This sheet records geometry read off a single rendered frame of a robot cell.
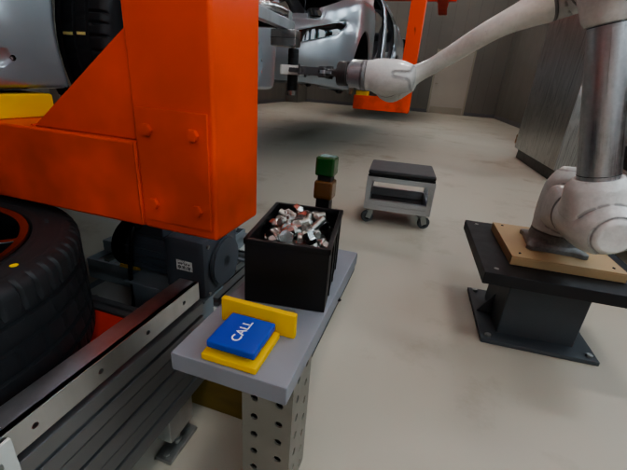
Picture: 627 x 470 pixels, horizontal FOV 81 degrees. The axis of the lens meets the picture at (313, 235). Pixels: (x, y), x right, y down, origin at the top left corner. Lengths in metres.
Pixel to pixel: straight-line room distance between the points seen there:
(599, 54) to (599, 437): 0.96
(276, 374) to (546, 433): 0.88
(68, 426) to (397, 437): 0.72
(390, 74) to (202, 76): 0.74
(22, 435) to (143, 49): 0.56
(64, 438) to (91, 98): 0.55
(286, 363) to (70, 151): 0.58
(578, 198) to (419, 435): 0.75
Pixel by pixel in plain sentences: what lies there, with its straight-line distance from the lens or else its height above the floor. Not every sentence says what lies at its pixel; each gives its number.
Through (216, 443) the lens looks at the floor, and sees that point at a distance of 1.02.
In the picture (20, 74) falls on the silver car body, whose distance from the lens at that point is 1.05.
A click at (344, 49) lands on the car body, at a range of 3.89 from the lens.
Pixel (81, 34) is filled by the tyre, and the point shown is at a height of 0.86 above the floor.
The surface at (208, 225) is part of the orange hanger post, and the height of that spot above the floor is 0.55.
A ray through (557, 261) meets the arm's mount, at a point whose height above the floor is 0.33.
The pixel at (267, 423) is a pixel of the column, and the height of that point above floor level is 0.20.
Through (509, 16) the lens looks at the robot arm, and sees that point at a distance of 1.31.
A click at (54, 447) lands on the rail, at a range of 0.68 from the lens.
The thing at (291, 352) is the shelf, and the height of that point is 0.45.
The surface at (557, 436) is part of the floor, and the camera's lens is 1.25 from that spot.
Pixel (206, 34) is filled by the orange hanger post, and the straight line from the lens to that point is 0.63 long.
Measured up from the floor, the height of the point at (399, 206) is 0.14.
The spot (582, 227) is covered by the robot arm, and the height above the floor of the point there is 0.50.
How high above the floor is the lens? 0.80
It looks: 23 degrees down
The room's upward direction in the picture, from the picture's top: 4 degrees clockwise
